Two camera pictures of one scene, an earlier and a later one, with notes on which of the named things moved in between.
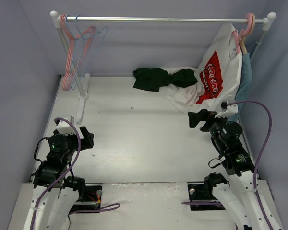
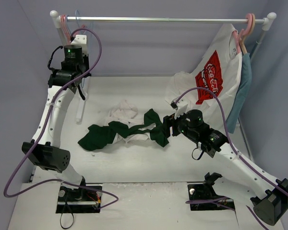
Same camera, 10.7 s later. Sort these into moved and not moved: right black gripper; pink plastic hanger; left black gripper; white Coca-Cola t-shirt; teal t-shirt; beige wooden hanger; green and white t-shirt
Moved: left black gripper; right black gripper; green and white t-shirt
Not moved: beige wooden hanger; white Coca-Cola t-shirt; teal t-shirt; pink plastic hanger
